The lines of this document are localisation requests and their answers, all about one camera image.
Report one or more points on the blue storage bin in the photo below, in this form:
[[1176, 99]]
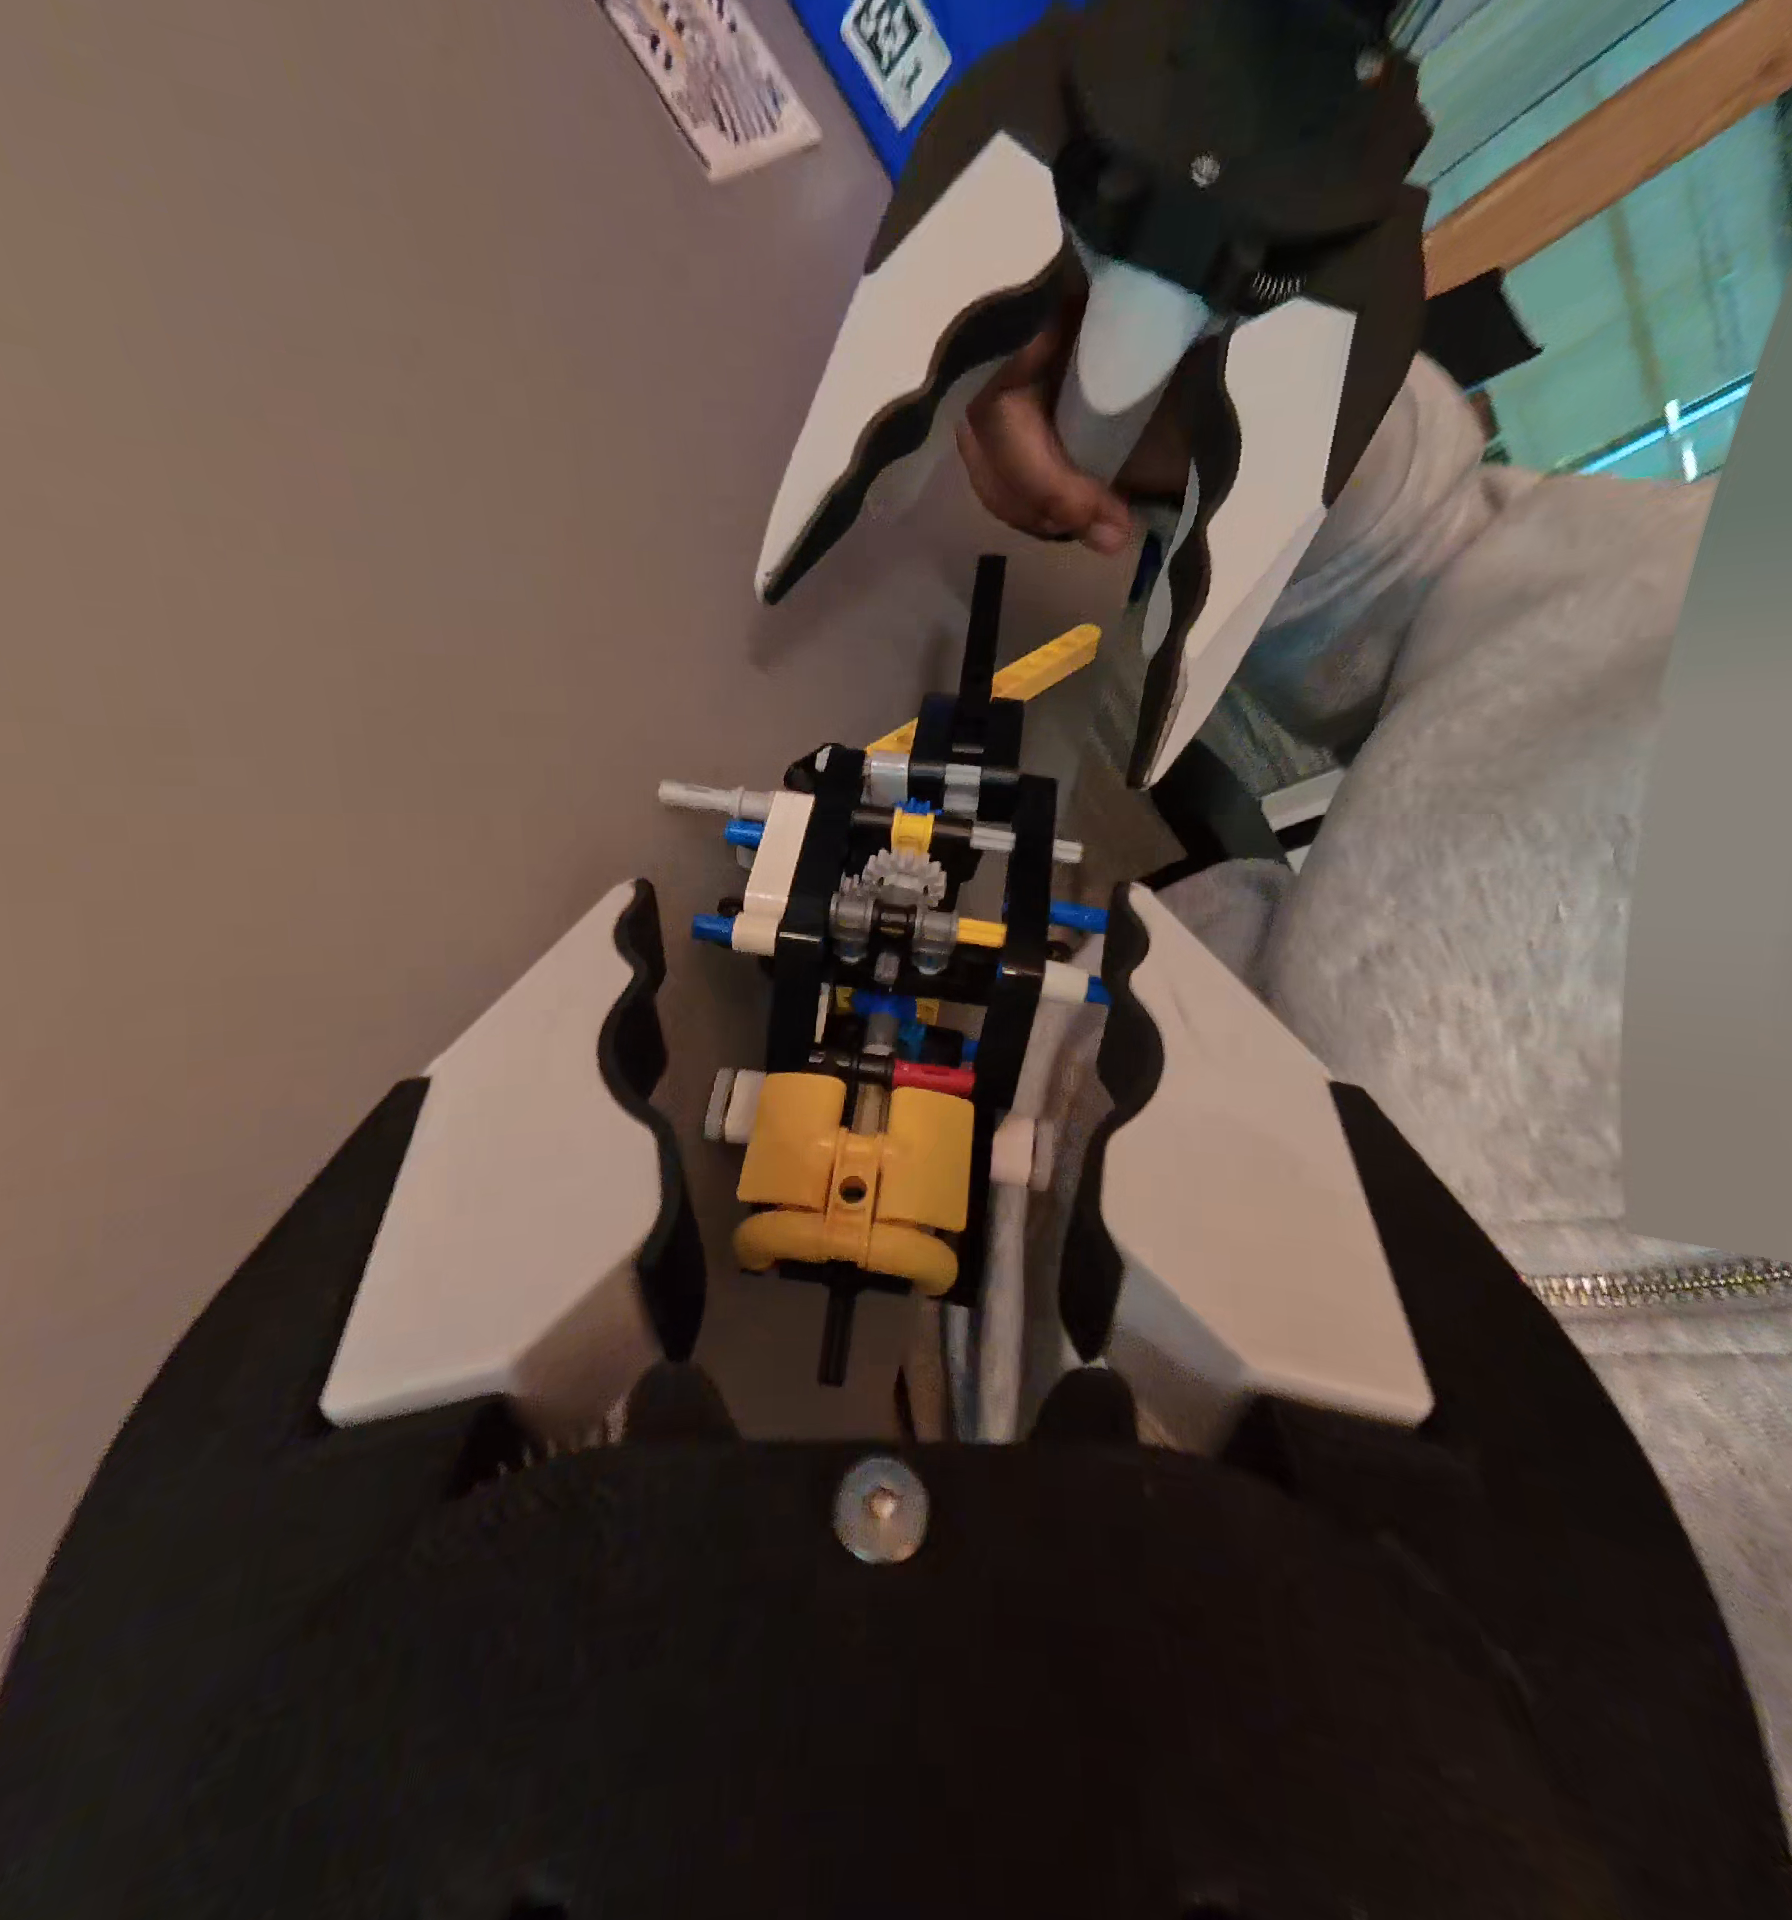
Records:
[[968, 45]]

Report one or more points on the striped sticker sheet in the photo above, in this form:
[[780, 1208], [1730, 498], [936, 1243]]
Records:
[[718, 86]]

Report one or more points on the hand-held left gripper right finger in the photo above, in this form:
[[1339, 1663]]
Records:
[[1257, 1208]]

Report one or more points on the black yellow lego model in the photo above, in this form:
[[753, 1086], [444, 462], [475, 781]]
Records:
[[857, 1188]]

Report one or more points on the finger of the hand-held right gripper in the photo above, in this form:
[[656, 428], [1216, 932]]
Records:
[[1277, 474], [930, 317]]

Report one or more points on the person's right hand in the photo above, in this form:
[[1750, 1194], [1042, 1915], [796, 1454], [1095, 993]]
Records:
[[1020, 462]]

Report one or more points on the wooden post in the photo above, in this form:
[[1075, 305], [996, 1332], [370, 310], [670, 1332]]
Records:
[[1592, 166]]

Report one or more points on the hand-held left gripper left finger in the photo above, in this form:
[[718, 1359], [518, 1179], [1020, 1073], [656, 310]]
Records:
[[507, 1194]]

